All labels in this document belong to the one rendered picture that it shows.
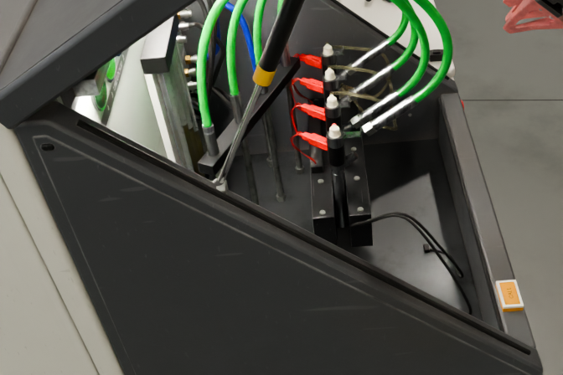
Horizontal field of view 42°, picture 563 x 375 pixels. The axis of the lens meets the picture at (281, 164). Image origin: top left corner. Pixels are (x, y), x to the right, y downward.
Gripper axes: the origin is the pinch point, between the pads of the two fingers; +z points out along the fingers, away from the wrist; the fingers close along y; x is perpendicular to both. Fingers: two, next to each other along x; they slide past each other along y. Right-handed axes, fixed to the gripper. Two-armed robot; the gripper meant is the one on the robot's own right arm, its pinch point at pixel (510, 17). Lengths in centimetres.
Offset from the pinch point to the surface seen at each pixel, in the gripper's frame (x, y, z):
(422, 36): 8.3, 9.8, 8.6
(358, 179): 15.2, -1.9, 33.6
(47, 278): 62, 35, 37
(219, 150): 24, 22, 41
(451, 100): -13.8, -13.7, 26.4
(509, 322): 39.3, -22.2, 16.2
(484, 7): -215, -85, 94
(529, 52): -177, -100, 78
